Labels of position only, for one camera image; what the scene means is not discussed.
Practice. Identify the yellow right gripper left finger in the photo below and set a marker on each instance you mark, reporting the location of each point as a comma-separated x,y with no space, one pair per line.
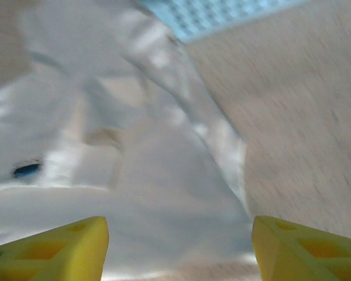
61,254

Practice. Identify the white t-shirt with daisy print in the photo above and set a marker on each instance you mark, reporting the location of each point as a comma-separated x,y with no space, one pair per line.
149,175

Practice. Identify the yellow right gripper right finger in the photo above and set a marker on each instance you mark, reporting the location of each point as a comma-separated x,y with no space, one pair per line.
280,251

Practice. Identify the pale blue perforated basket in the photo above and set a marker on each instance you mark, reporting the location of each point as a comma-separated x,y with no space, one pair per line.
207,14

